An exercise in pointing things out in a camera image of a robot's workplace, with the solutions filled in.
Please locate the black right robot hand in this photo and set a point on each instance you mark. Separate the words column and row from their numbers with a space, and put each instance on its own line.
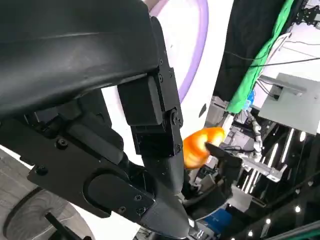
column 225, row 162

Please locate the lilac plate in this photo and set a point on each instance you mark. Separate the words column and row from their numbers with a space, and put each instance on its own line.
column 185, row 30

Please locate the black cloth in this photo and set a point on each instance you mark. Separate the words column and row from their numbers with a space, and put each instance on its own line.
column 232, row 37

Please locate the blue box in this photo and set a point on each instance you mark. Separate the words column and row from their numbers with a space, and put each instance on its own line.
column 217, row 220

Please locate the grey metal cabinet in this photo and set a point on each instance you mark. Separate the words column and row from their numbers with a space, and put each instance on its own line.
column 292, row 105

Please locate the green cloth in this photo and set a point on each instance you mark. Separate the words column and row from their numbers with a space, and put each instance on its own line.
column 250, row 82

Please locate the orange and white toy bread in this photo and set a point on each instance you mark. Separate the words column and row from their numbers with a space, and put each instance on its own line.
column 197, row 145

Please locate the grey round base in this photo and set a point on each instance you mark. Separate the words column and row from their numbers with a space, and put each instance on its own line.
column 37, row 215

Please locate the black round table grommet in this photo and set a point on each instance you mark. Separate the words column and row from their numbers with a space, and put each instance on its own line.
column 203, row 110

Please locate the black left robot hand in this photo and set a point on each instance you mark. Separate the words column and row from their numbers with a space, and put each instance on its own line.
column 75, row 50

